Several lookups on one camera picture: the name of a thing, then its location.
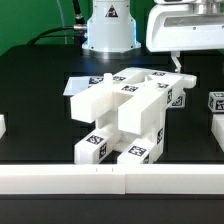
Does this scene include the white block left edge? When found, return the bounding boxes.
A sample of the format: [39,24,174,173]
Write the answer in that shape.
[0,114,6,139]

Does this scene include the black cable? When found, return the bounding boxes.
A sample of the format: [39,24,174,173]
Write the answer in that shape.
[27,0,88,46]

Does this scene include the white front rail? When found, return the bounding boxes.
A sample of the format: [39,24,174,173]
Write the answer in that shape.
[0,164,224,195]

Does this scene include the white block edge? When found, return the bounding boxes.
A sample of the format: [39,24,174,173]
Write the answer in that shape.
[211,114,224,152]
[0,114,6,139]

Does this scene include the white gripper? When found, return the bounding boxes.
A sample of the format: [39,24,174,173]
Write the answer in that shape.
[146,0,224,73]

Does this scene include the white chair back frame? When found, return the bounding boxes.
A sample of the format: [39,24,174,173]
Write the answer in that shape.
[69,66,198,136]

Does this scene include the white block right edge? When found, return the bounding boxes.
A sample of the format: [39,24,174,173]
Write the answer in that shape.
[211,114,224,152]

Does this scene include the marker sheet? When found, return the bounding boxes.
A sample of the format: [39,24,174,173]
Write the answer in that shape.
[63,76,103,96]

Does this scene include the white chair seat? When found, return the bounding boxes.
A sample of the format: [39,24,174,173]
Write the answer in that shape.
[94,99,166,165]

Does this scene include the white tagged cube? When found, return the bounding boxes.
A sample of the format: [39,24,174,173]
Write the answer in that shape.
[208,92,224,113]
[171,91,186,108]

